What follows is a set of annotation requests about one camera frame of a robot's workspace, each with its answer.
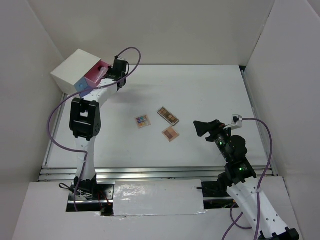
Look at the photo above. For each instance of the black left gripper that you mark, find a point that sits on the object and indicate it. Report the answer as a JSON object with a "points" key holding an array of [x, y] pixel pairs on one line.
{"points": [[110, 68]]}

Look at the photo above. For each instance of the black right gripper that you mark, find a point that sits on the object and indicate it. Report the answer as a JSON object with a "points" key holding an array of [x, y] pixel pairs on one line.
{"points": [[212, 127]]}

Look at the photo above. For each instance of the pink drawer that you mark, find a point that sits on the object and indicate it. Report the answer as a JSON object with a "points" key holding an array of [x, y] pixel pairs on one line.
{"points": [[94, 75]]}

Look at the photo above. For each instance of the light blue drawer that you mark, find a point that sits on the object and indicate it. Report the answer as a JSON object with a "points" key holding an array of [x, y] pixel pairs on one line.
{"points": [[81, 84]]}

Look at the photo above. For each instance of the white drawer cabinet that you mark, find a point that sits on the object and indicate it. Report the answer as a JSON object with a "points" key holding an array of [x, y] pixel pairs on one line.
{"points": [[73, 69]]}

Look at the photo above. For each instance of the clear plastic bottle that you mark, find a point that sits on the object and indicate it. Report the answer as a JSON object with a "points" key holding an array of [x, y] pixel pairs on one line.
{"points": [[102, 72]]}

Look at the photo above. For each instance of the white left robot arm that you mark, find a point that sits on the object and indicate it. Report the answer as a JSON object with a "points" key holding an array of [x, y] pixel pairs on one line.
{"points": [[85, 122]]}

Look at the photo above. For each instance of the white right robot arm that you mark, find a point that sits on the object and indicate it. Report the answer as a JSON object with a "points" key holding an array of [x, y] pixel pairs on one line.
{"points": [[240, 181]]}

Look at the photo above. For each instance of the long brown eyeshadow palette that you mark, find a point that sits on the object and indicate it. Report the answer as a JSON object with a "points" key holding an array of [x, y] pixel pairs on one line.
{"points": [[168, 116]]}

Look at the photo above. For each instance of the square pink eyeshadow palette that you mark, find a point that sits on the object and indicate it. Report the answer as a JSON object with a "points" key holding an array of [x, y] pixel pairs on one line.
{"points": [[170, 134]]}

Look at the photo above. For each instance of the purple drawer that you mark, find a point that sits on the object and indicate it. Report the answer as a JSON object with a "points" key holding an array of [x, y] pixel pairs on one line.
{"points": [[86, 92]]}

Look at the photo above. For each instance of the colourful eyeshadow palette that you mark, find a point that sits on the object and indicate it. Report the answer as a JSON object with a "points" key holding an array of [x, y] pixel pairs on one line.
{"points": [[142, 121]]}

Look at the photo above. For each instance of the white taped cover panel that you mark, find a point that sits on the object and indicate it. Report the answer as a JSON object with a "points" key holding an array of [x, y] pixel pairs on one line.
{"points": [[158, 198]]}

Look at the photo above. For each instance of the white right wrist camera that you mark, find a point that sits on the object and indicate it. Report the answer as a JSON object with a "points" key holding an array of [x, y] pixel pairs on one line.
{"points": [[236, 122]]}

